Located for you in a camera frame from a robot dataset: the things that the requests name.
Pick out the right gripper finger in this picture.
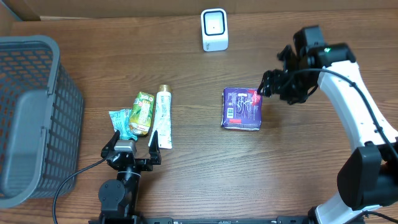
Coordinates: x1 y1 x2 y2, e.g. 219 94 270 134
277 45 300 72
257 70 278 97

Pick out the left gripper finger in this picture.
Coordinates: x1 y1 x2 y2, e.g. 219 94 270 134
101 130 120 158
149 131 162 165

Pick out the white tube gold cap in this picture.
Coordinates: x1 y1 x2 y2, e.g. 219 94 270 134
148 85 172 149

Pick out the teal wet wipes pack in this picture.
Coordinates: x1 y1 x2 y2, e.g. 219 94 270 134
109 109 137 141

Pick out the green yellow snack pouch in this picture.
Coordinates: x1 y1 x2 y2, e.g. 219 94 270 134
129 91 155 136

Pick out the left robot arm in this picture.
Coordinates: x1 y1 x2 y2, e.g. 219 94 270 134
96 131 162 224

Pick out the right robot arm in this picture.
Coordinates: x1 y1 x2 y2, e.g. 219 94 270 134
257 43 397 223

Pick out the white barcode scanner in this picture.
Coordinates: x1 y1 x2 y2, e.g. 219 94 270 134
200 8 229 52

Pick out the grey plastic mesh basket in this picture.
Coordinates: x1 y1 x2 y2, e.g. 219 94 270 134
1 35 85 208

